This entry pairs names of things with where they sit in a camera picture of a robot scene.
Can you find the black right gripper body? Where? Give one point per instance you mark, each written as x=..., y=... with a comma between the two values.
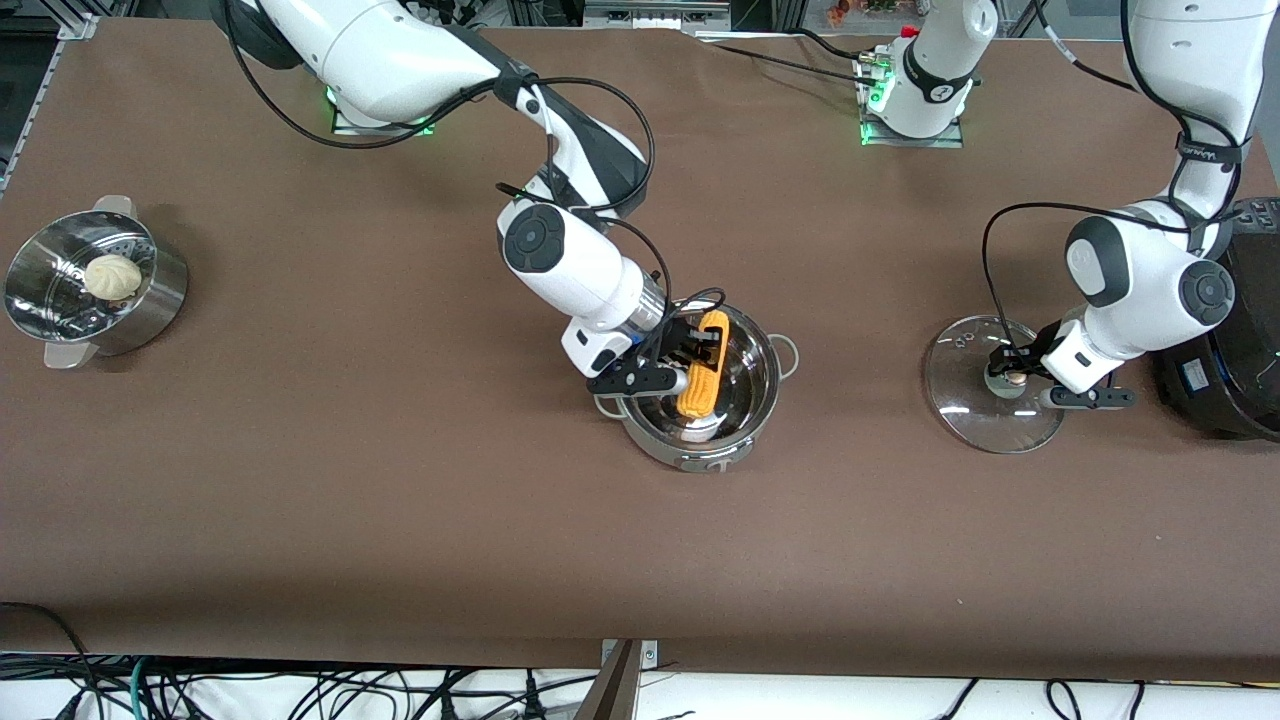
x=681, y=336

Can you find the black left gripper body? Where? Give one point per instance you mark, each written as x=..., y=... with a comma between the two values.
x=1030, y=347

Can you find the yellow corn cob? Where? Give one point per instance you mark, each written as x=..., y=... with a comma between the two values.
x=697, y=395

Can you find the glass pot lid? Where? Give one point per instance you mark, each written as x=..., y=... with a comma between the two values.
x=960, y=400

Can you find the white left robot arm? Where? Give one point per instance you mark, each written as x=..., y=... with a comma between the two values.
x=1130, y=300

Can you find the grey steel cooking pot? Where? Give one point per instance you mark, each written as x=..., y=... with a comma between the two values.
x=750, y=400

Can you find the steel steamer pot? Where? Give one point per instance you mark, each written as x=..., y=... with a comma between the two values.
x=160, y=300

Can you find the black rice cooker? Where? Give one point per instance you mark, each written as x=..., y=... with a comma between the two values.
x=1250, y=400

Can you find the grey metal box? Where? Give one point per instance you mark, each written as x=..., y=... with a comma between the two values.
x=655, y=14

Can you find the white steamed bun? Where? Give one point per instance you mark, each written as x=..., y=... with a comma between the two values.
x=112, y=277

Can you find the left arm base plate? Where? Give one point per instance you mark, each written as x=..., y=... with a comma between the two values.
x=945, y=141

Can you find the small metal table bracket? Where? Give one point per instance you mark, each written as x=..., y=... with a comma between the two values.
x=648, y=653

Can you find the dark camera post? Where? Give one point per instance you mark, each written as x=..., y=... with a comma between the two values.
x=612, y=690

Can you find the aluminium frame profile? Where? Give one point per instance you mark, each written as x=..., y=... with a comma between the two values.
x=80, y=27

